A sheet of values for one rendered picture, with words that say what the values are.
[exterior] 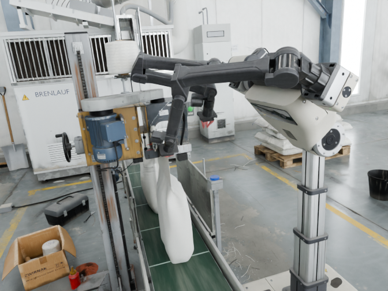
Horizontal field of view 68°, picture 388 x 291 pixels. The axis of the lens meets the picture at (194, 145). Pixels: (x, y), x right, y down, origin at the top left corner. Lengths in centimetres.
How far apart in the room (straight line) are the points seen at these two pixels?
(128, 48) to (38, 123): 321
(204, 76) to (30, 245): 240
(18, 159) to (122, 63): 452
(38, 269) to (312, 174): 208
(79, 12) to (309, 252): 360
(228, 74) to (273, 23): 583
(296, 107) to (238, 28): 533
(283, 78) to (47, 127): 397
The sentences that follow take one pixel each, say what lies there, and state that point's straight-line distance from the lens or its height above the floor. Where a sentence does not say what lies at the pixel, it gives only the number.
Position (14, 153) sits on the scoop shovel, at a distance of 585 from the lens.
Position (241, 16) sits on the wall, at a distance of 644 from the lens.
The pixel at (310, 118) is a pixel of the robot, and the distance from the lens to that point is 116.
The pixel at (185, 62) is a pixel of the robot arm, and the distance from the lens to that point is 144.
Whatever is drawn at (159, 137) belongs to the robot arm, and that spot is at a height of 121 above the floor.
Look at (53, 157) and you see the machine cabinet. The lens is 466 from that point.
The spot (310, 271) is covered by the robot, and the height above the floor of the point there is 51.
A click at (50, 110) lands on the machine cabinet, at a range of 452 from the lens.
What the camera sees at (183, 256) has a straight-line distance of 187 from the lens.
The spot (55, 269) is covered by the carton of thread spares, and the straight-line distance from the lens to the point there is 268.
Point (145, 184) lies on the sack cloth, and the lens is 243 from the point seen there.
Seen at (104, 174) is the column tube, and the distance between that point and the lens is 187.
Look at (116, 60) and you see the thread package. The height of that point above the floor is 160.
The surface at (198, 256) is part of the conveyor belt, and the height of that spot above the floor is 38.
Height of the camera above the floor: 156
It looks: 16 degrees down
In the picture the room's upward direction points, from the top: 5 degrees counter-clockwise
